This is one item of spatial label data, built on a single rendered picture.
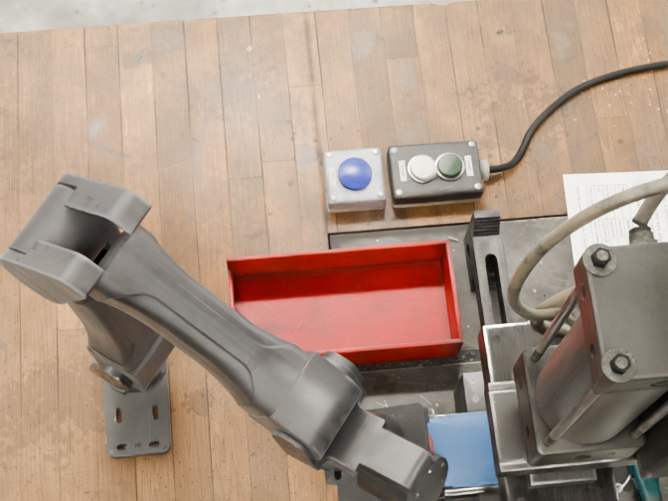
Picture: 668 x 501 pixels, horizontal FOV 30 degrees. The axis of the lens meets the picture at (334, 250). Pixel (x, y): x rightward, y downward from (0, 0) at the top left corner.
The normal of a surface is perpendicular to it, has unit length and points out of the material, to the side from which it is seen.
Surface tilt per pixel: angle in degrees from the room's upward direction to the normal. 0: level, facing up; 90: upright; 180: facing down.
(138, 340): 82
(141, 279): 26
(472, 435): 4
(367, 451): 21
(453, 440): 4
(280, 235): 0
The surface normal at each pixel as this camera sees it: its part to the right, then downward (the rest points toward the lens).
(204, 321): 0.40, -0.09
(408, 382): 0.03, -0.35
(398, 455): -0.28, -0.50
